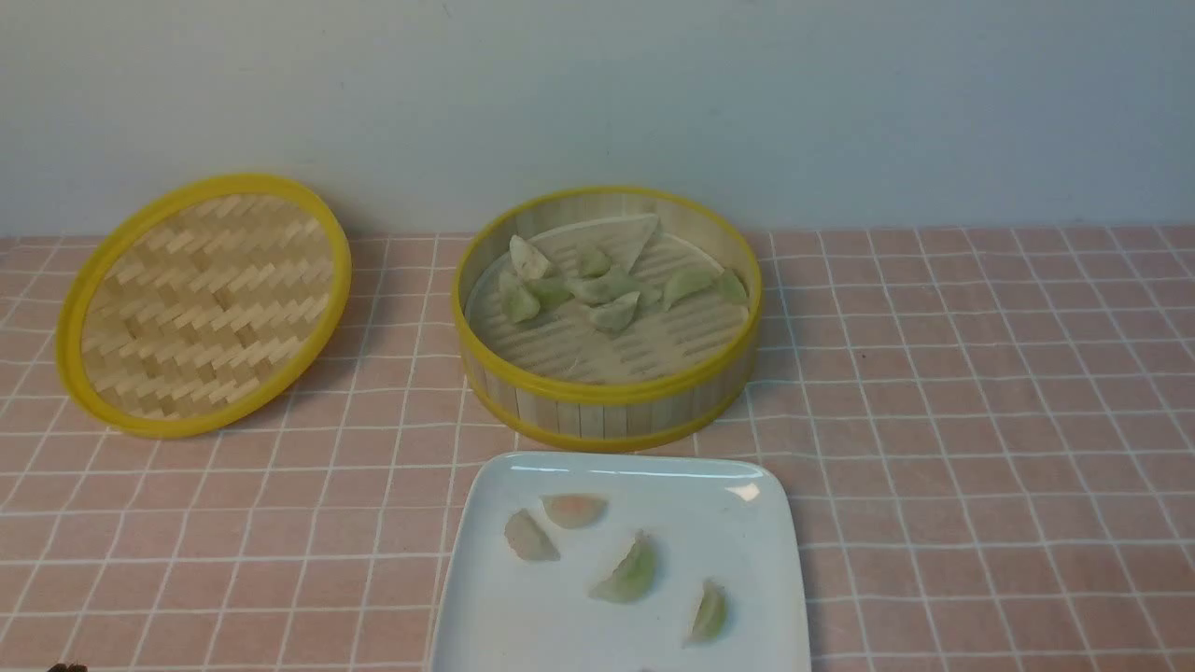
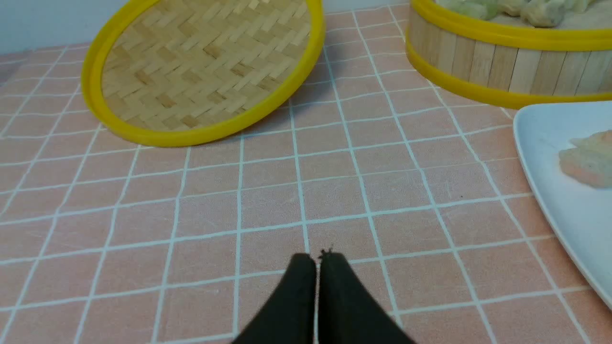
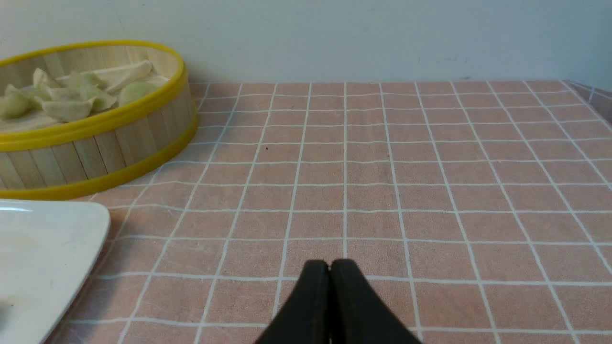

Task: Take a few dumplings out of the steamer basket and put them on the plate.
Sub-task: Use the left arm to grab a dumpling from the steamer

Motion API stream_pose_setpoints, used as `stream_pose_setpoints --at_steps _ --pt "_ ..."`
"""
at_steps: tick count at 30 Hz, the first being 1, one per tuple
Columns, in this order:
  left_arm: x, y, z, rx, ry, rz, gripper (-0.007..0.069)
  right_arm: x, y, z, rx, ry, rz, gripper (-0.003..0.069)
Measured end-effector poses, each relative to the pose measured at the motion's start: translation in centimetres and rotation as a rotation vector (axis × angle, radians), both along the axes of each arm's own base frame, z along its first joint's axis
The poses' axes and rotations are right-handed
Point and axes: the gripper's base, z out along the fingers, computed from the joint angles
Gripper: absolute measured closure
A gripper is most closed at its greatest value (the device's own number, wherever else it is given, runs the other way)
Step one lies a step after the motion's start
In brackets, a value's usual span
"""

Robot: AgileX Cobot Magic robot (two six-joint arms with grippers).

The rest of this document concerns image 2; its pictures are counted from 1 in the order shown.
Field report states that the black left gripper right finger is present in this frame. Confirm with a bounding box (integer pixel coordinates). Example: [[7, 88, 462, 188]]
[[318, 250, 415, 344]]

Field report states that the woven bamboo steamer lid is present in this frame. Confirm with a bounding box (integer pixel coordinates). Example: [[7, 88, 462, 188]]
[[81, 0, 326, 147]]

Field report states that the pink dumpling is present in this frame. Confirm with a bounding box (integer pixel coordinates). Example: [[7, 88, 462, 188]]
[[558, 130, 612, 189]]

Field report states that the pale dumpling in steamer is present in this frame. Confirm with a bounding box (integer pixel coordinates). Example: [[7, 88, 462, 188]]
[[520, 0, 567, 28]]

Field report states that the white square plate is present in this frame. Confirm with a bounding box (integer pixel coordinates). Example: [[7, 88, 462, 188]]
[[513, 101, 612, 307]]

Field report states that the green dumpling in steamer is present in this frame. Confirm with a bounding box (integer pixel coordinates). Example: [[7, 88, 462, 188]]
[[434, 0, 499, 21]]

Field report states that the bamboo steamer basket yellow rim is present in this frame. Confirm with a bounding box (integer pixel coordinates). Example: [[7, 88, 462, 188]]
[[406, 0, 611, 109]]

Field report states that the pink grid tablecloth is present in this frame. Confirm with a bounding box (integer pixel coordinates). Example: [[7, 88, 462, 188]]
[[0, 1, 611, 344]]

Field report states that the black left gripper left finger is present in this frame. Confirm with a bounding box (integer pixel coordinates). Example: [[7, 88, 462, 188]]
[[233, 253, 317, 344]]

